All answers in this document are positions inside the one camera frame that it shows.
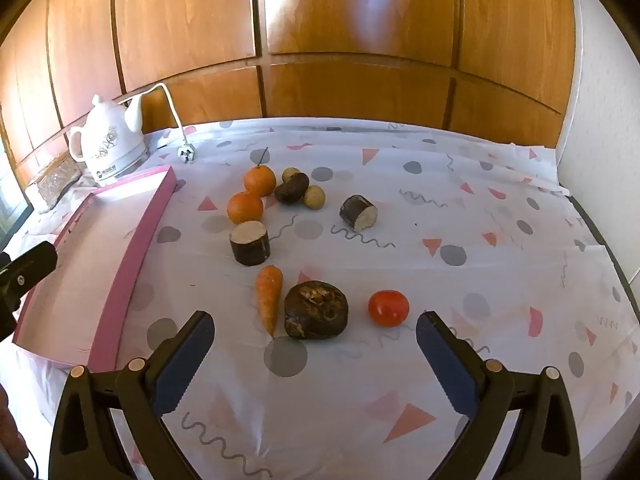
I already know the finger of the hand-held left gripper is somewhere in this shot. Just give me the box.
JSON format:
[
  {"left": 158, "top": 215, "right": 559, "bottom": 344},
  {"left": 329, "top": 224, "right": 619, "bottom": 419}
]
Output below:
[{"left": 9, "top": 241, "right": 57, "bottom": 293}]

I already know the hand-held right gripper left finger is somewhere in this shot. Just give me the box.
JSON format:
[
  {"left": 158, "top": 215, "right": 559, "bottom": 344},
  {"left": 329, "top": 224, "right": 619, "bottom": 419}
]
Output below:
[{"left": 48, "top": 310, "right": 216, "bottom": 480}]

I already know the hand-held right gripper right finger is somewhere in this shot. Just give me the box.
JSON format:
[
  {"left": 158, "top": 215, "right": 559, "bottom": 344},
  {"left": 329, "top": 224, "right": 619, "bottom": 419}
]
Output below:
[{"left": 416, "top": 310, "right": 583, "bottom": 480}]

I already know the red tomato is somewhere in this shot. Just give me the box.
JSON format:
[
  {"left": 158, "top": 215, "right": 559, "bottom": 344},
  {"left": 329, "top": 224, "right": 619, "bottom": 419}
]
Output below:
[{"left": 368, "top": 289, "right": 410, "bottom": 328}]

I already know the pink shallow tray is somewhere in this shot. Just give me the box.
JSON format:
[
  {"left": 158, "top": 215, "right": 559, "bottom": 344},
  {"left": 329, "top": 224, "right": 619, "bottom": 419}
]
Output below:
[{"left": 12, "top": 165, "right": 177, "bottom": 373}]

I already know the orange carrot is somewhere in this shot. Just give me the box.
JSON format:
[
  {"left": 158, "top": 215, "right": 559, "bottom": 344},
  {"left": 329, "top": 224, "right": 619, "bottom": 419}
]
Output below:
[{"left": 255, "top": 265, "right": 284, "bottom": 337}]

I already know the sugarcane piece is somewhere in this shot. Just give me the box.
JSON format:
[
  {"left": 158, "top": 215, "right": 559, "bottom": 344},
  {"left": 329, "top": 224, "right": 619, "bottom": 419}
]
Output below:
[
  {"left": 229, "top": 220, "right": 271, "bottom": 266},
  {"left": 340, "top": 194, "right": 378, "bottom": 232}
]

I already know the stemless orange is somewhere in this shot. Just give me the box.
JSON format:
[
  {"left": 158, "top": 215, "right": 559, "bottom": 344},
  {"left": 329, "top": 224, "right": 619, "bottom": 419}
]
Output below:
[{"left": 227, "top": 191, "right": 264, "bottom": 225}]

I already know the orange with long stem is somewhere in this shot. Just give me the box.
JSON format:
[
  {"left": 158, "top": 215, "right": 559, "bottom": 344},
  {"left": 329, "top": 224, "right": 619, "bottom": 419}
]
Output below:
[{"left": 243, "top": 147, "right": 277, "bottom": 197}]

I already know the person's left forearm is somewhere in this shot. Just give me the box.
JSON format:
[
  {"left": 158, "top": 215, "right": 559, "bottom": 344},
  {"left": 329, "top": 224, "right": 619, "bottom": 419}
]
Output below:
[{"left": 0, "top": 387, "right": 26, "bottom": 466}]

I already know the clear glass container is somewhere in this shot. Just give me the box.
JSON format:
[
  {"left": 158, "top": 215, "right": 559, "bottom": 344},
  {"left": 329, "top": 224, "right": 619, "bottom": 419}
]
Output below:
[{"left": 27, "top": 152, "right": 86, "bottom": 213}]

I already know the white patterned tablecloth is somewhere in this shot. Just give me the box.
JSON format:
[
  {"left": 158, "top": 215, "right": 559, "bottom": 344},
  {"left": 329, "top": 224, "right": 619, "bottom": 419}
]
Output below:
[{"left": 0, "top": 117, "right": 640, "bottom": 480}]

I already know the large dark brown fruit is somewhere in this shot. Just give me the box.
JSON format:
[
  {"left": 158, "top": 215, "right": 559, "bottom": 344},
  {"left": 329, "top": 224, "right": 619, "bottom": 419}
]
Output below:
[{"left": 283, "top": 281, "right": 349, "bottom": 341}]

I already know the white ceramic kettle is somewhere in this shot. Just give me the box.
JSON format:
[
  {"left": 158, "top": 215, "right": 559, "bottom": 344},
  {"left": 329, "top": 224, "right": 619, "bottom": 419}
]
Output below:
[{"left": 69, "top": 94, "right": 148, "bottom": 183}]

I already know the small dark brown fruit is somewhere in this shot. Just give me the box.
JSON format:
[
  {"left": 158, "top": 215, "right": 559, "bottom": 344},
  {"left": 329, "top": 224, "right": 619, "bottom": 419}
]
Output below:
[{"left": 274, "top": 172, "right": 310, "bottom": 205}]

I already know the wooden panelled cabinet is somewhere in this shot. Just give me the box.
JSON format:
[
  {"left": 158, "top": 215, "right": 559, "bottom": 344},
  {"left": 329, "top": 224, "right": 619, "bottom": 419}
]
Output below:
[{"left": 0, "top": 0, "right": 576, "bottom": 196}]

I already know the window frame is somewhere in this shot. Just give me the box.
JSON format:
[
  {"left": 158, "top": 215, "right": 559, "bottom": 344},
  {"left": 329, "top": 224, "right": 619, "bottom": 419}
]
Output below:
[{"left": 0, "top": 150, "right": 28, "bottom": 251}]

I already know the white power cord with plug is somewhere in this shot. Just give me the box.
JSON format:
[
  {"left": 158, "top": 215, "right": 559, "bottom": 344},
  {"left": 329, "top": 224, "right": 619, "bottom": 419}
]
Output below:
[{"left": 117, "top": 82, "right": 198, "bottom": 165}]

